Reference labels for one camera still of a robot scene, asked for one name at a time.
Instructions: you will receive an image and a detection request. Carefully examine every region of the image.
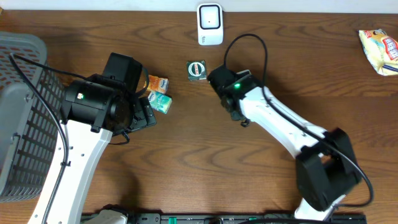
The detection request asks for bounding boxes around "grey plastic shopping basket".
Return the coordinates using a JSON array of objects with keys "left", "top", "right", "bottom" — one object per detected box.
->
[{"left": 1, "top": 31, "right": 58, "bottom": 202}]

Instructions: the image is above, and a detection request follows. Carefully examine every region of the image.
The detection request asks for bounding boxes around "dark green round-logo box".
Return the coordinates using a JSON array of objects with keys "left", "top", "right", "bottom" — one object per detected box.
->
[{"left": 187, "top": 60, "right": 207, "bottom": 82}]

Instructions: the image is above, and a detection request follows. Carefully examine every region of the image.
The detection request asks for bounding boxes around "white barcode scanner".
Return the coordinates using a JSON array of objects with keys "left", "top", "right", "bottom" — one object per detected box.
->
[{"left": 197, "top": 3, "right": 224, "bottom": 45}]

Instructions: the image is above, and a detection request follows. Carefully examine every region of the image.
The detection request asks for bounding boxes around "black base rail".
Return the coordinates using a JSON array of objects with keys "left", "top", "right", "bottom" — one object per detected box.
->
[{"left": 81, "top": 212, "right": 368, "bottom": 224}]

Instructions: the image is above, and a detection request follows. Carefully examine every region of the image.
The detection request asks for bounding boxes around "teal tissue pack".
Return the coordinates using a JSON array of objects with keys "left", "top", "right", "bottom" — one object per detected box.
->
[{"left": 147, "top": 91, "right": 172, "bottom": 114}]

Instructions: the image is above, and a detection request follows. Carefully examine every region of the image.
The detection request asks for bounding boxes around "large yellow snack bag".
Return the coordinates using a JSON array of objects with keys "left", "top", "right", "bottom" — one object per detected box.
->
[{"left": 358, "top": 29, "right": 397, "bottom": 76}]

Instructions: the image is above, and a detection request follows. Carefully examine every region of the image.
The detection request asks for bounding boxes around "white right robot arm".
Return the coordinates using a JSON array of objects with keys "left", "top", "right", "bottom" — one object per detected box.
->
[{"left": 207, "top": 67, "right": 361, "bottom": 221}]

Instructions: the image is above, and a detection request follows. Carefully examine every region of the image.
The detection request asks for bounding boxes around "orange tissue pack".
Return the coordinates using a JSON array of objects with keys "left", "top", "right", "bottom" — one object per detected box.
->
[{"left": 144, "top": 75, "right": 169, "bottom": 94}]

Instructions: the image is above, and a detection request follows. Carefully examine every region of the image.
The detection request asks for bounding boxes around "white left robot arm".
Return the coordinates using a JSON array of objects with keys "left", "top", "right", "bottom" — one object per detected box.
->
[{"left": 29, "top": 53, "right": 156, "bottom": 223}]

